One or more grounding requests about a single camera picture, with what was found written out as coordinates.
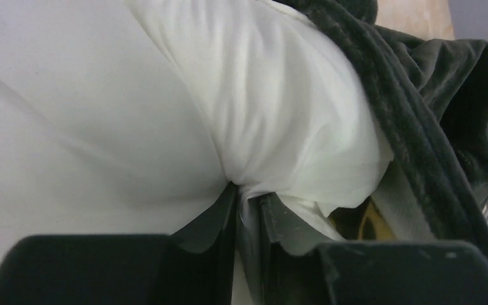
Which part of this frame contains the black floral pillowcase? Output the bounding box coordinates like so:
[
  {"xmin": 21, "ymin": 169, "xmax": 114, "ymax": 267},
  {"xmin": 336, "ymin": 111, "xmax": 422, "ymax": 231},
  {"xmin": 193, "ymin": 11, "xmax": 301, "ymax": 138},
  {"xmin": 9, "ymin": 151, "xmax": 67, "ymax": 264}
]
[{"xmin": 287, "ymin": 1, "xmax": 488, "ymax": 259}]

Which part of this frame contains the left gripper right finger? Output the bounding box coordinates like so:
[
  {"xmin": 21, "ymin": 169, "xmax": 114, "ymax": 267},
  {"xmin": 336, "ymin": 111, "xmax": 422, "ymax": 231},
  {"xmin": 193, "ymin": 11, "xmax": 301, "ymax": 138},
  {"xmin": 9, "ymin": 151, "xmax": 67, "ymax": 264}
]
[{"xmin": 249, "ymin": 194, "xmax": 488, "ymax": 304}]

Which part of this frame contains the white pillow yellow edge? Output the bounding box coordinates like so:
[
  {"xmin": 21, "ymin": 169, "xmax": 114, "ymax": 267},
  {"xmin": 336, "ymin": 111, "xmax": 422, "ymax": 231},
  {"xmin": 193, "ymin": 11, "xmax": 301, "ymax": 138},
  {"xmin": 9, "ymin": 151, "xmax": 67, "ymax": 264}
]
[{"xmin": 0, "ymin": 0, "xmax": 394, "ymax": 305}]

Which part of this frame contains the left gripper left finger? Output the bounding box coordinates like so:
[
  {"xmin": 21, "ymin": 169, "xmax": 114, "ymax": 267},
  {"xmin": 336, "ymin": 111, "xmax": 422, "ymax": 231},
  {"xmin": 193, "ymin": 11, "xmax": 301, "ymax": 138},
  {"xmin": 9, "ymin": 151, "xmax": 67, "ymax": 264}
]
[{"xmin": 0, "ymin": 184, "xmax": 239, "ymax": 304}]

